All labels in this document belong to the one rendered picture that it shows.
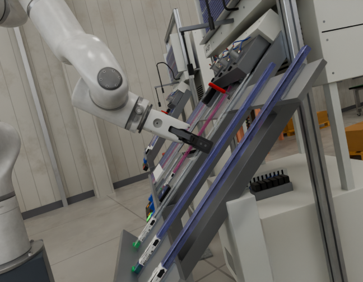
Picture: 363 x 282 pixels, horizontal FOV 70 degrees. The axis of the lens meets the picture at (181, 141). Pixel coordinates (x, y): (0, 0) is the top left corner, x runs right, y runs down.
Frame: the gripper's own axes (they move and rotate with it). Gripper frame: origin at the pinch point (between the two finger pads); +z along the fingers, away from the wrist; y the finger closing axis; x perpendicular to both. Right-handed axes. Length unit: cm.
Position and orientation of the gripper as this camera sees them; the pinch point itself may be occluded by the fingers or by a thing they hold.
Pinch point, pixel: (202, 144)
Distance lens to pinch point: 64.0
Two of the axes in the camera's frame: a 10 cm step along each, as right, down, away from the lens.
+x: -4.1, 9.1, -0.3
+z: 9.0, 4.1, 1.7
